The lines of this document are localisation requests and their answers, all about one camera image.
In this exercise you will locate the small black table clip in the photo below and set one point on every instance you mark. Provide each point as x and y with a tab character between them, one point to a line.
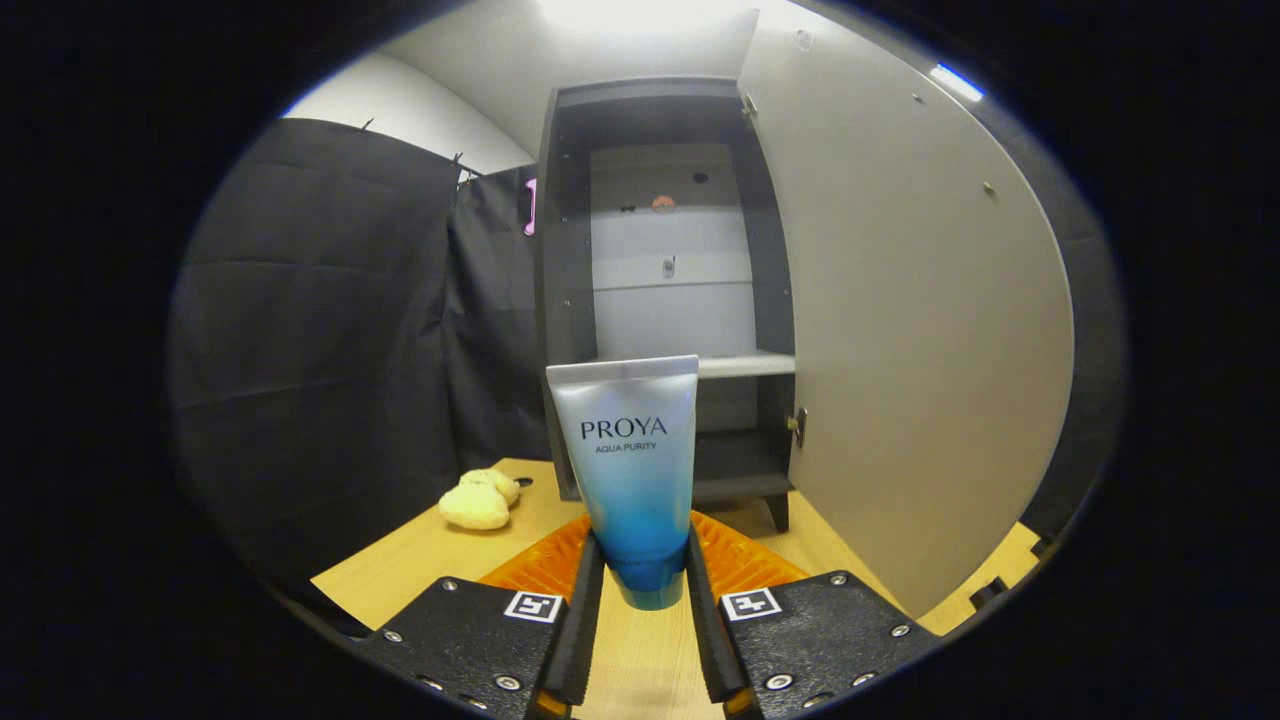
988	592

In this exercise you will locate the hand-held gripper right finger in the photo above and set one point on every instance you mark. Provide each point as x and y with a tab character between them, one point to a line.
705	630

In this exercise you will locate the black backdrop cloth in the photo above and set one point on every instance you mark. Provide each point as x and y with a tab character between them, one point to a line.
300	350

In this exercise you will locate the blue white cosmetic tube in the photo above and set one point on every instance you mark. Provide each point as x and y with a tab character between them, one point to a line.
625	480

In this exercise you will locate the yellow plush toy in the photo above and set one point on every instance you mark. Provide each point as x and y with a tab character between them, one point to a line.
475	505

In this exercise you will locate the dark grey cabinet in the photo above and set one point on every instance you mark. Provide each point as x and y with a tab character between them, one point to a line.
565	300

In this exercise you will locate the grey cabinet shelf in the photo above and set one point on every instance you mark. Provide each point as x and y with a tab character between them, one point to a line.
745	365

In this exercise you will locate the beige cabinet door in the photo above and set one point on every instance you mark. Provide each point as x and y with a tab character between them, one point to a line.
900	350

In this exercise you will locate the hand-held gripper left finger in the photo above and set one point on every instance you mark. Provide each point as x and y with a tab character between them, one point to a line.
585	630

